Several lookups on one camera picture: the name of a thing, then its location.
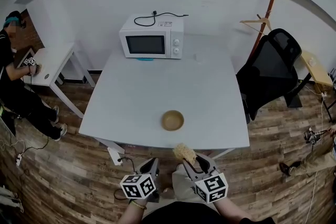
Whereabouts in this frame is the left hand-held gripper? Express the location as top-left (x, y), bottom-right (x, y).
top-left (120, 157), bottom-right (160, 203)

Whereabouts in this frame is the beige loofah scrubber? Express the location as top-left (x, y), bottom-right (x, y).
top-left (172, 142), bottom-right (197, 166)

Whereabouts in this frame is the wooden clothes hanger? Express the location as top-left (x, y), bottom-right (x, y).
top-left (239, 14), bottom-right (274, 35)

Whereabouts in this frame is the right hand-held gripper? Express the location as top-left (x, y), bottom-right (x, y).
top-left (182, 153), bottom-right (228, 204)

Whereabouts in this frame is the person's right forearm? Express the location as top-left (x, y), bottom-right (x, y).
top-left (213, 198), bottom-right (251, 221)

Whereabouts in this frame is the black office chair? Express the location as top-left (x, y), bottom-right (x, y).
top-left (236, 28), bottom-right (303, 122)

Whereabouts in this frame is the small wooden side table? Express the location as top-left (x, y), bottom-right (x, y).
top-left (285, 50), bottom-right (334, 109)

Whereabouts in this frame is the black microwave power cable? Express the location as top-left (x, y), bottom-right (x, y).
top-left (134, 10), bottom-right (190, 28)

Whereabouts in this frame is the person's light trouser leg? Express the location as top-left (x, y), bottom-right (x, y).
top-left (171, 164), bottom-right (203, 203)

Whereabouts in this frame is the white side table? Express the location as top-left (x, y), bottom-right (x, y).
top-left (22, 42), bottom-right (97, 119)

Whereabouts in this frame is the white microwave oven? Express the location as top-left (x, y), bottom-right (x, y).
top-left (119, 13), bottom-right (185, 60)

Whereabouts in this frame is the black floor cable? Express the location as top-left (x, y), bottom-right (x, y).
top-left (19, 128), bottom-right (50, 176)

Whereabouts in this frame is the person's left forearm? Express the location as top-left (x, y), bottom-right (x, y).
top-left (118, 198), bottom-right (148, 224)

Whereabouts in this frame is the yellow wrist band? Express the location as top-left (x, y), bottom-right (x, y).
top-left (129, 200), bottom-right (148, 211)

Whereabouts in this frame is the white floor cable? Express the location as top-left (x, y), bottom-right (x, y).
top-left (304, 85), bottom-right (328, 220)

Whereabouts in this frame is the wooden bowl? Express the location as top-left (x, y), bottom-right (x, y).
top-left (161, 110), bottom-right (185, 132)

